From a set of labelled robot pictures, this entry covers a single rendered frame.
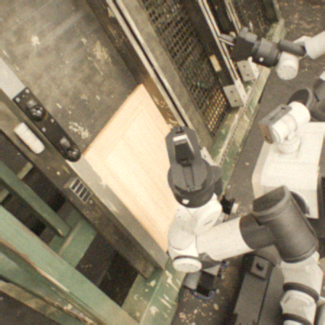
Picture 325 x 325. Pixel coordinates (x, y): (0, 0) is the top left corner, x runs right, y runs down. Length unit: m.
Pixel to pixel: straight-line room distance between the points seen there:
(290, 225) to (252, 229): 0.09
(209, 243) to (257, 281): 1.12
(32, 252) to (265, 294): 1.43
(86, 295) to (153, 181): 0.44
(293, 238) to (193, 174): 0.35
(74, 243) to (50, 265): 0.16
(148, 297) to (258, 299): 0.93
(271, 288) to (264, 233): 1.22
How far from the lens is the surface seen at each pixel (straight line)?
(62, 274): 0.88
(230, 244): 0.86
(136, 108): 1.10
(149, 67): 1.11
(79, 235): 1.00
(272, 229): 0.80
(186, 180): 0.53
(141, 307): 1.15
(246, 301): 1.93
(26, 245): 0.82
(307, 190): 0.87
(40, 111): 0.71
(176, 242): 0.86
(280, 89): 3.42
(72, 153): 0.75
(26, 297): 2.03
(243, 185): 2.51
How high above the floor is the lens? 2.00
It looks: 51 degrees down
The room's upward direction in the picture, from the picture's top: straight up
